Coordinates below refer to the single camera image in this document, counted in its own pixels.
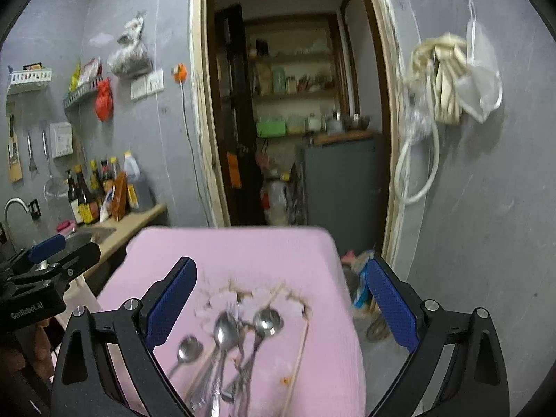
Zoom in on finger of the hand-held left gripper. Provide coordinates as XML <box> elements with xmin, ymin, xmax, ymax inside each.
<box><xmin>11</xmin><ymin>234</ymin><xmax>67</xmax><ymax>270</ymax></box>
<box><xmin>26</xmin><ymin>242</ymin><xmax>102</xmax><ymax>289</ymax></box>

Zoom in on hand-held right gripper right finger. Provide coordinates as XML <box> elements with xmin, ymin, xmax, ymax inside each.
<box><xmin>364</xmin><ymin>256</ymin><xmax>510</xmax><ymax>417</ymax></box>

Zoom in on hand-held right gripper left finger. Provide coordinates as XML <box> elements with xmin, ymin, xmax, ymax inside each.
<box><xmin>50</xmin><ymin>257</ymin><xmax>197</xmax><ymax>417</ymax></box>

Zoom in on small metal spoon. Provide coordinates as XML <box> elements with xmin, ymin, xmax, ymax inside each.
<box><xmin>166</xmin><ymin>335</ymin><xmax>204</xmax><ymax>379</ymax></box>

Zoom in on oval metal spoon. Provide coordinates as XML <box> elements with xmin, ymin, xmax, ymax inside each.
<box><xmin>204</xmin><ymin>311</ymin><xmax>239</xmax><ymax>417</ymax></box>

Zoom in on round metal spoon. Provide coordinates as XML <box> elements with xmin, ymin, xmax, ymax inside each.
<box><xmin>235</xmin><ymin>308</ymin><xmax>284</xmax><ymax>400</ymax></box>

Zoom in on wooden chopstick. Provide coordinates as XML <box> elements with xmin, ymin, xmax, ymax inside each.
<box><xmin>284</xmin><ymin>318</ymin><xmax>311</xmax><ymax>416</ymax></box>
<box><xmin>261</xmin><ymin>283</ymin><xmax>287</xmax><ymax>316</ymax></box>

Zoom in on person's left hand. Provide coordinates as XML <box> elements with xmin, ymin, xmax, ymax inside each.
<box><xmin>25</xmin><ymin>319</ymin><xmax>58</xmax><ymax>379</ymax></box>

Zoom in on stainless steel sink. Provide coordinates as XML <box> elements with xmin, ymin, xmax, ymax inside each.
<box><xmin>65</xmin><ymin>226</ymin><xmax>117</xmax><ymax>253</ymax></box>

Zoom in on pile of cleaning items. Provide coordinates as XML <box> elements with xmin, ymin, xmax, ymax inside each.
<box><xmin>341</xmin><ymin>250</ymin><xmax>387</xmax><ymax>342</ymax></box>

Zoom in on dark pump sauce bottle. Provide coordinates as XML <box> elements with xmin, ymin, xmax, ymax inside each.
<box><xmin>65</xmin><ymin>169</ymin><xmax>83</xmax><ymax>227</ymax></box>

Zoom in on metal faucet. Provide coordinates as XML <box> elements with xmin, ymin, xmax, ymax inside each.
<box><xmin>3</xmin><ymin>197</ymin><xmax>31</xmax><ymax>253</ymax></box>

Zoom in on large soy sauce bottle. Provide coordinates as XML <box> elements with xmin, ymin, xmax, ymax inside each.
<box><xmin>74</xmin><ymin>164</ymin><xmax>100</xmax><ymax>225</ymax></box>

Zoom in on white and blue packet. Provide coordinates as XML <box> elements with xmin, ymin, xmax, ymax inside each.
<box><xmin>100</xmin><ymin>187</ymin><xmax>116</xmax><ymax>223</ymax></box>

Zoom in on metal mesh strainer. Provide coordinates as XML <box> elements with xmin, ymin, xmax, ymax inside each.
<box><xmin>41</xmin><ymin>130</ymin><xmax>70</xmax><ymax>201</ymax></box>

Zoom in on beige kitchen counter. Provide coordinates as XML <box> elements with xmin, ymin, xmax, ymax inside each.
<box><xmin>82</xmin><ymin>203</ymin><xmax>168</xmax><ymax>283</ymax></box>

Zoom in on orange-red seasoning packet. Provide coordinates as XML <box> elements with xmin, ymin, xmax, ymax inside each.
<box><xmin>111</xmin><ymin>171</ymin><xmax>129</xmax><ymax>220</ymax></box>

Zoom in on yellow-capped sauce bottle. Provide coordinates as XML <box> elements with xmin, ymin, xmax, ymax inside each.
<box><xmin>89</xmin><ymin>160</ymin><xmax>105</xmax><ymax>209</ymax></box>

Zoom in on dark vinegar bottle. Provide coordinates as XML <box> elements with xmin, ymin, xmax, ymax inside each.
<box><xmin>100</xmin><ymin>160</ymin><xmax>114</xmax><ymax>196</ymax></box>

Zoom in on metal peeler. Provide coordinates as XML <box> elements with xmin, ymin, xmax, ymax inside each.
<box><xmin>26</xmin><ymin>132</ymin><xmax>39</xmax><ymax>179</ymax></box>

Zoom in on cooking oil jug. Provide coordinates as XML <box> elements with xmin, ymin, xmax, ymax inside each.
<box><xmin>123</xmin><ymin>151</ymin><xmax>156</xmax><ymax>213</ymax></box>

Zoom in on pink floral tablecloth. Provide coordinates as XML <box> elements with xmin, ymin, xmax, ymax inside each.
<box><xmin>96</xmin><ymin>226</ymin><xmax>366</xmax><ymax>417</ymax></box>

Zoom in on grey small fridge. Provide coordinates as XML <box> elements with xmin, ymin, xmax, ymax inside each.
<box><xmin>302</xmin><ymin>132</ymin><xmax>383</xmax><ymax>253</ymax></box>

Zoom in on white plastic bag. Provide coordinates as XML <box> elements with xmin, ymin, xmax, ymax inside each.
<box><xmin>263</xmin><ymin>178</ymin><xmax>289</xmax><ymax>226</ymax></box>

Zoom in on red plastic bag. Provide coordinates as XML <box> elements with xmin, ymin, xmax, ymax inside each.
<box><xmin>95</xmin><ymin>77</ymin><xmax>114</xmax><ymax>122</ymax></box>

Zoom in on wooden chopping board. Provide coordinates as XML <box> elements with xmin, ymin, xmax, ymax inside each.
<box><xmin>313</xmin><ymin>130</ymin><xmax>376</xmax><ymax>145</ymax></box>

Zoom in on red snack packet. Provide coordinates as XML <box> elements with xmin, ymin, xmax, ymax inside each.
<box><xmin>82</xmin><ymin>57</ymin><xmax>103</xmax><ymax>85</ymax></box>

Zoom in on clear plastic bag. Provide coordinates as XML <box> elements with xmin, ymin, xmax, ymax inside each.
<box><xmin>397</xmin><ymin>82</ymin><xmax>435</xmax><ymax>144</ymax></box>

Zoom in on green box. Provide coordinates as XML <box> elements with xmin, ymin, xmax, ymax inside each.
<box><xmin>256</xmin><ymin>117</ymin><xmax>287</xmax><ymax>137</ymax></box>

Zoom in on plastic bag of dried goods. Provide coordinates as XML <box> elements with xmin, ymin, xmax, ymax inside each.
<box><xmin>106</xmin><ymin>14</ymin><xmax>154</xmax><ymax>80</ymax></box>

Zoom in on dark wooden door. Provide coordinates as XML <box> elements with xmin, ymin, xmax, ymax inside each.
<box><xmin>215</xmin><ymin>4</ymin><xmax>265</xmax><ymax>227</ymax></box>

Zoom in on wooden shelf unit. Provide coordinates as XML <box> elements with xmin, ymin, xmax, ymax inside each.
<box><xmin>243</xmin><ymin>15</ymin><xmax>348</xmax><ymax>140</ymax></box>

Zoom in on cream rubber gloves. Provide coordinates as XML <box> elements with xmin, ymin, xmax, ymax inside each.
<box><xmin>410</xmin><ymin>32</ymin><xmax>470</xmax><ymax>124</ymax></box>

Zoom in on white mesh bag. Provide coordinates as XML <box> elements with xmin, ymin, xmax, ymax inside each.
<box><xmin>452</xmin><ymin>17</ymin><xmax>504</xmax><ymax>123</ymax></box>

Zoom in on wooden cutting board with handle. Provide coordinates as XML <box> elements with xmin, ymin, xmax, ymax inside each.
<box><xmin>6</xmin><ymin>113</ymin><xmax>23</xmax><ymax>183</ymax></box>

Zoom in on white wall box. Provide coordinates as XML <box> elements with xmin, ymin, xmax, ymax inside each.
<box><xmin>49</xmin><ymin>122</ymin><xmax>73</xmax><ymax>159</ymax></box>

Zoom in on white hose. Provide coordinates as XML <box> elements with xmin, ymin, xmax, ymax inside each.
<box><xmin>391</xmin><ymin>113</ymin><xmax>439</xmax><ymax>204</ymax></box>

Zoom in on grey wall rack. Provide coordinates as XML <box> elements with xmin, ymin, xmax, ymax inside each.
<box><xmin>62</xmin><ymin>77</ymin><xmax>105</xmax><ymax>110</ymax></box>

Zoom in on thin wall cable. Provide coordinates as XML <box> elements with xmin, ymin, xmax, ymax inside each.
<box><xmin>182</xmin><ymin>80</ymin><xmax>209</xmax><ymax>227</ymax></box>

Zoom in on door frame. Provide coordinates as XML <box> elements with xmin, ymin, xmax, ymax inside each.
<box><xmin>189</xmin><ymin>0</ymin><xmax>418</xmax><ymax>265</ymax></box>

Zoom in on white wall rack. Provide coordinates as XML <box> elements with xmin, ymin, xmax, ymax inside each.
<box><xmin>6</xmin><ymin>68</ymin><xmax>54</xmax><ymax>95</ymax></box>

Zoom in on white switch and outlet panel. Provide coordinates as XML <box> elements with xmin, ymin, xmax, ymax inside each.
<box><xmin>130</xmin><ymin>68</ymin><xmax>165</xmax><ymax>100</ymax></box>

